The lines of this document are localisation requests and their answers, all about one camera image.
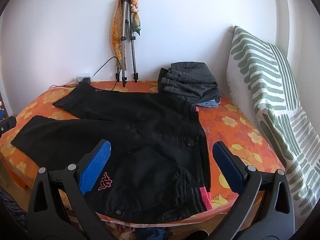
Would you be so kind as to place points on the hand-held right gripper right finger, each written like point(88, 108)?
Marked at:
point(228, 170)

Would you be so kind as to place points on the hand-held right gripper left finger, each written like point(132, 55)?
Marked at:
point(96, 170)

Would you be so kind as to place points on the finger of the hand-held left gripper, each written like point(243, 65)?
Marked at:
point(8, 125)

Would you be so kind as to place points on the black pants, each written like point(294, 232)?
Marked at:
point(140, 130)

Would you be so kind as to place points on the grey tweed folded pants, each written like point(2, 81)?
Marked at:
point(190, 75)

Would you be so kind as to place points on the orange floral bed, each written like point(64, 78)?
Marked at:
point(237, 130)

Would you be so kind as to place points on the blue folded jeans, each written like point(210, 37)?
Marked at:
point(210, 103)

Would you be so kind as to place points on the dark grey folded garment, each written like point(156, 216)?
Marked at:
point(210, 97)

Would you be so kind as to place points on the dark blue cloth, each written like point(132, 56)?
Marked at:
point(152, 233)

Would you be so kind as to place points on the white power strip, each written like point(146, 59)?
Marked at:
point(80, 77)

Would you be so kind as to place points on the dark ribbed object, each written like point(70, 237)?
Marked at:
point(10, 212)

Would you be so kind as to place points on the black power adapter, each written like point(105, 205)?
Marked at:
point(87, 80)

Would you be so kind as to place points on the green striped white pillow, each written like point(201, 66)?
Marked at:
point(270, 80)

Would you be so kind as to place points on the grey metal tripod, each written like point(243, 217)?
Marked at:
point(132, 52)

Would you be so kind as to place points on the orange patterned scarf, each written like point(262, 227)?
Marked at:
point(117, 37)

